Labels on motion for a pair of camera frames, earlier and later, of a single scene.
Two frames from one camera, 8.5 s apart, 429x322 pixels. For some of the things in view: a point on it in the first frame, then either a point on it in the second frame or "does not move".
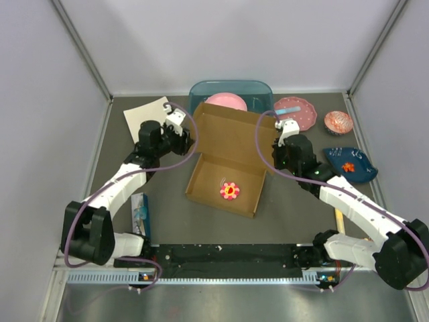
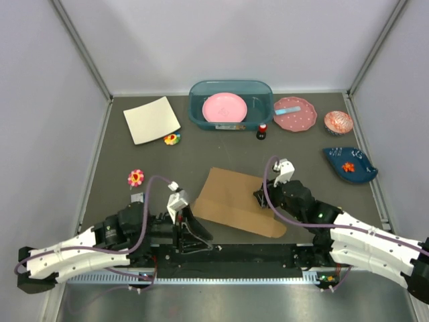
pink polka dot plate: [307, 117] does not move
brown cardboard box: [234, 152] → [229, 199]
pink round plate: [226, 99] does not move
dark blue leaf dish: [352, 164] does not move
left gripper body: [171, 141] → [163, 227]
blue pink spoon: [287, 110] does not move
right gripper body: [280, 157] → [276, 194]
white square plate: [153, 111] does not move
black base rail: [220, 257] does not move
